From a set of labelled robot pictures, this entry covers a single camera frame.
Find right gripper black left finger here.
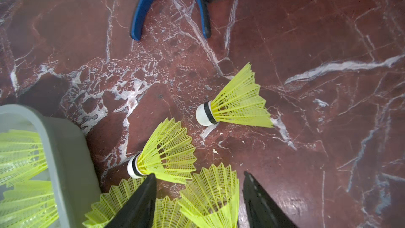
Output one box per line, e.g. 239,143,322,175
105,174,157,228

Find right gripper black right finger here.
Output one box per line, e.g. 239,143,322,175
243,171,297,228

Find green shuttlecock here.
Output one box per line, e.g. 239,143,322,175
1,129,48,187
195,63,273,128
178,163,239,228
152,196,196,228
127,118,197,184
82,177,146,228
1,180,59,228

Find grey plastic tray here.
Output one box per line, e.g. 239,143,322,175
1,104,101,228

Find blue handled pliers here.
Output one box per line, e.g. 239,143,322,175
130,0,211,41

